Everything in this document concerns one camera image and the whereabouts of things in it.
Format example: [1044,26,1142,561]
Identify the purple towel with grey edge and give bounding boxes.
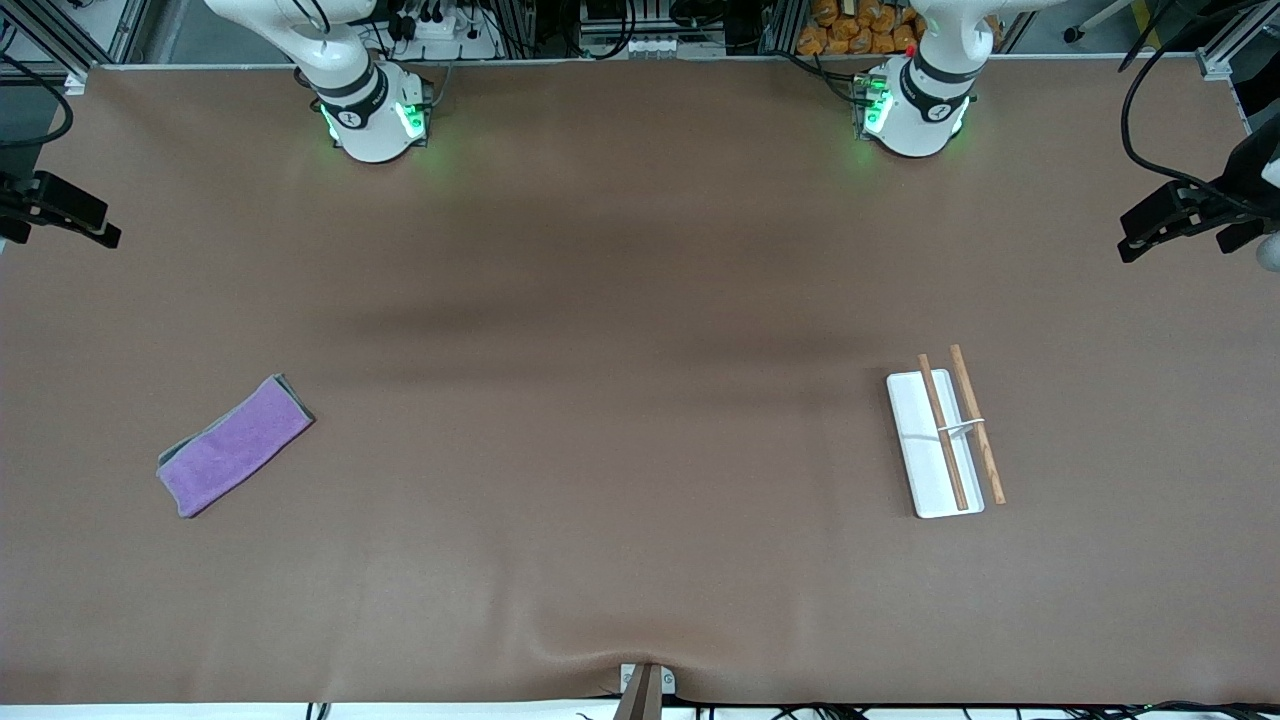
[157,374,316,519]

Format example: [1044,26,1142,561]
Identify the wooden rack rod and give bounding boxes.
[949,344,1007,506]
[918,354,970,512]

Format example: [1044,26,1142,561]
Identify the white rectangular rack base tray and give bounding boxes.
[886,369,986,520]

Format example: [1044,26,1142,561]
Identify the white stand leg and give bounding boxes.
[1063,0,1141,44]

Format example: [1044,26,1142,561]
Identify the pile of orange packets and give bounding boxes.
[797,0,926,56]

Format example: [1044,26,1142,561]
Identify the white power strip with plugs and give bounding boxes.
[395,5,501,61]

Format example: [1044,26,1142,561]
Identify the white terminal strip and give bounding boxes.
[585,35,726,59]

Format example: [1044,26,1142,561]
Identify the brown table cover mat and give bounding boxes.
[0,55,1280,707]

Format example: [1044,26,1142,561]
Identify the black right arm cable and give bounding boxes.
[0,50,74,151]

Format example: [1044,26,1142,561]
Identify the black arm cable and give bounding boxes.
[0,50,74,151]
[1120,0,1261,217]

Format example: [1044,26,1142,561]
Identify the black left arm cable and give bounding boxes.
[1120,0,1261,217]

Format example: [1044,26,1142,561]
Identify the aluminium frame profile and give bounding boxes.
[108,0,151,63]
[1197,20,1280,81]

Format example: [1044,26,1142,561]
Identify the metal clamp bracket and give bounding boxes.
[620,663,677,697]

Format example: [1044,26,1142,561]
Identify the brown camera post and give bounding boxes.
[612,664,665,720]

